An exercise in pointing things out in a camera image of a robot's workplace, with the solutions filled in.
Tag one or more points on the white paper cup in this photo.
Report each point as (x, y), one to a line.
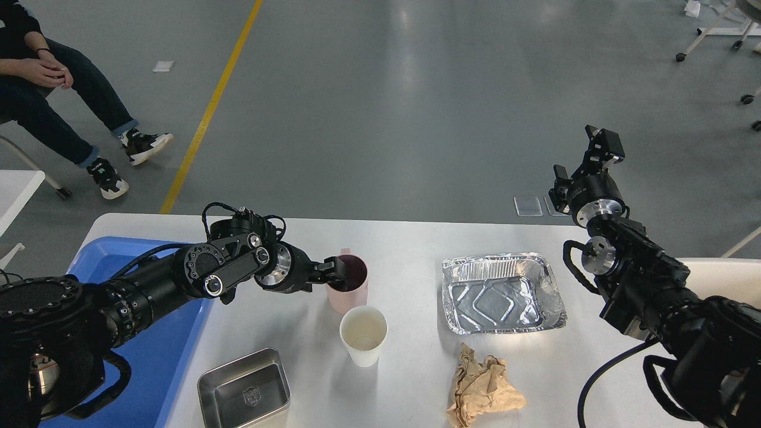
(363, 331)

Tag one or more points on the clear floor plate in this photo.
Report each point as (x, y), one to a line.
(528, 206)
(551, 208)

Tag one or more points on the aluminium foil tray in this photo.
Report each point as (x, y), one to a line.
(501, 294)

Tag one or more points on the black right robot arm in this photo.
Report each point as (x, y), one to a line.
(712, 373)

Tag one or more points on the grey office chair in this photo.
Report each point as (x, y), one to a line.
(62, 191)

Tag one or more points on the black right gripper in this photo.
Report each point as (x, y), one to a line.
(589, 193)

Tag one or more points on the blue plastic tray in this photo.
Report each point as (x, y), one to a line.
(158, 356)

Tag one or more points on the crumpled brown paper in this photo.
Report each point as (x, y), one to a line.
(479, 388)

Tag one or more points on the white side table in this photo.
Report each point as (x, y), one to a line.
(17, 187)

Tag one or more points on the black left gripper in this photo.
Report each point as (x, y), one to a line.
(293, 271)

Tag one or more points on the pink ribbed mug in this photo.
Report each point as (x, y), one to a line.
(356, 288)

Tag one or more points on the small stainless steel tray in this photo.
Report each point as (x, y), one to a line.
(245, 391)

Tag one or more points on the white plastic bin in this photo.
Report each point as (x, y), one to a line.
(737, 279)

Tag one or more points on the white wheeled chair base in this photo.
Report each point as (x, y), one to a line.
(702, 93)

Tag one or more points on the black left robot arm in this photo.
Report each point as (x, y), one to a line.
(59, 334)

